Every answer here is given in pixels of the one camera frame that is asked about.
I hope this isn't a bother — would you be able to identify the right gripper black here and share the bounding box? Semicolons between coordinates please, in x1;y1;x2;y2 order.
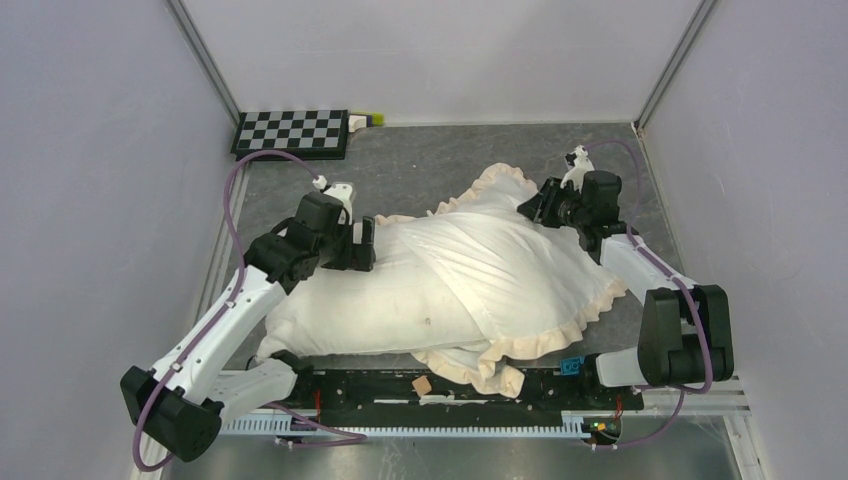
517;176;590;230

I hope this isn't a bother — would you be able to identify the white pillow insert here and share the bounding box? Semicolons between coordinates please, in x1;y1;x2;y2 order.
256;218;486;359

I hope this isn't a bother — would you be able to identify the grey pillowcase with cream ruffle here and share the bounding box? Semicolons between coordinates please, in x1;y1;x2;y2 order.
376;163;626;398

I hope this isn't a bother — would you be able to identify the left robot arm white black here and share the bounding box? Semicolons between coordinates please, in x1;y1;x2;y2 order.
120;182;374;472

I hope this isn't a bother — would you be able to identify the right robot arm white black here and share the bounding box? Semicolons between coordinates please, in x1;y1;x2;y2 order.
517;171;734;408

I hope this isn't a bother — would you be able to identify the black white checkerboard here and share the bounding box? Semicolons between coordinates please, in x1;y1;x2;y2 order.
231;109;349;160

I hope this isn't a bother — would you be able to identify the small tan cube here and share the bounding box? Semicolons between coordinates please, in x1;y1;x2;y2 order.
411;375;433;397

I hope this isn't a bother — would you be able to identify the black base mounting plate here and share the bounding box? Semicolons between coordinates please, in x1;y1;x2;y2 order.
282;368;644;428

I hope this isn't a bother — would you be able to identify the blue toy brick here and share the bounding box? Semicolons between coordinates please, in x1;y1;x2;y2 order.
559;356;585;376

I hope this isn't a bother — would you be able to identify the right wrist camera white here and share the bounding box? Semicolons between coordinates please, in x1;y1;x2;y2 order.
560;145;595;192

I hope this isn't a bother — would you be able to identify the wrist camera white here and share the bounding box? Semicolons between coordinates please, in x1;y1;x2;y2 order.
560;145;595;192
312;175;356;211

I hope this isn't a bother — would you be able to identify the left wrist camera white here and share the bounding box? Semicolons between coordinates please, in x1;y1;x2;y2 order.
312;175;356;211

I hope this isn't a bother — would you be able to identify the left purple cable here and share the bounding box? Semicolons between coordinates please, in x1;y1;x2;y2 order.
131;149;369;473

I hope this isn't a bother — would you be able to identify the light blue cable duct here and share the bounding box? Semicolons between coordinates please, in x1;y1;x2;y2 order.
220;410;621;440

